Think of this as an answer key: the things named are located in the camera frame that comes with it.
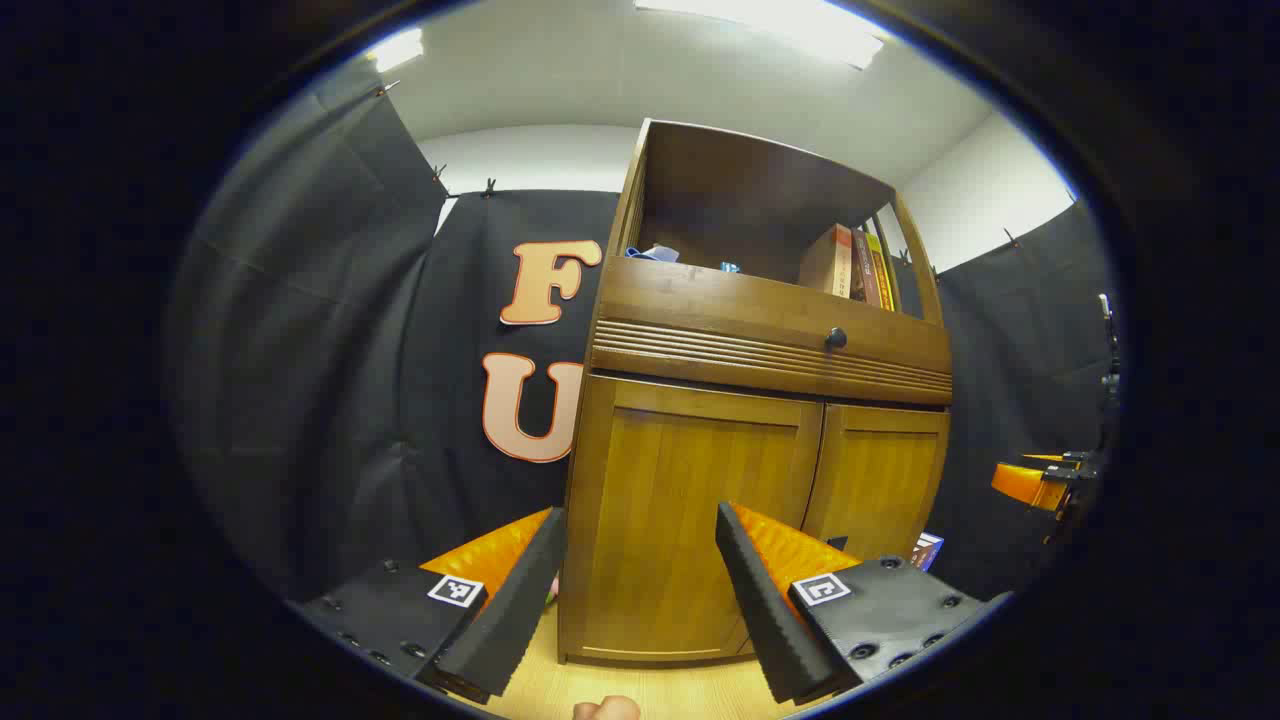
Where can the small printed box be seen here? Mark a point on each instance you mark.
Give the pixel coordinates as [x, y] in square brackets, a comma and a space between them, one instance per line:
[926, 550]

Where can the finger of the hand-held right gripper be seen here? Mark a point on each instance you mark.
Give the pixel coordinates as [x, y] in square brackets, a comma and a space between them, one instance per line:
[1025, 482]

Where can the yellow book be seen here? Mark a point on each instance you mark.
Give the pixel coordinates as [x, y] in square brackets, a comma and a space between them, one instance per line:
[884, 275]

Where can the wooden drawer with black knob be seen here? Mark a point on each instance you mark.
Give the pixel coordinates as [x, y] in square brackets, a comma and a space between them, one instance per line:
[720, 310]

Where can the small ceiling light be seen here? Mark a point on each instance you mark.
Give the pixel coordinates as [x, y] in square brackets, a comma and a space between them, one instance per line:
[395, 50]

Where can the wooden double-door shoe cabinet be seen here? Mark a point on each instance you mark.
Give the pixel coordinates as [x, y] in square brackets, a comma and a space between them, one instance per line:
[740, 190]

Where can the light blue cloth item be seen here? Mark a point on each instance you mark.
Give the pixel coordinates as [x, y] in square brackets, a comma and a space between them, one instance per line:
[650, 254]

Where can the wooden shoe cabinet door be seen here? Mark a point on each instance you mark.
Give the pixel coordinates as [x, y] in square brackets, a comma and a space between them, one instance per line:
[880, 470]
[660, 500]

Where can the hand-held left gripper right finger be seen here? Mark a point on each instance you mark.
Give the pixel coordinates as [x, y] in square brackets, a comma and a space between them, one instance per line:
[765, 610]

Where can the red book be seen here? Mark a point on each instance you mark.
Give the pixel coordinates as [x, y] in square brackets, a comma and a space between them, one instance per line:
[866, 270]

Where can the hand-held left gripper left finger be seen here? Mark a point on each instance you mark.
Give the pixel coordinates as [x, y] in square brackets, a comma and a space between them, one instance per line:
[515, 600]

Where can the brown book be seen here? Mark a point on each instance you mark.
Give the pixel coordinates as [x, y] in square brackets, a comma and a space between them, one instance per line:
[825, 262]

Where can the black backdrop cloth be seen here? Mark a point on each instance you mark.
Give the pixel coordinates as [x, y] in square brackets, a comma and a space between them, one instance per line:
[300, 350]

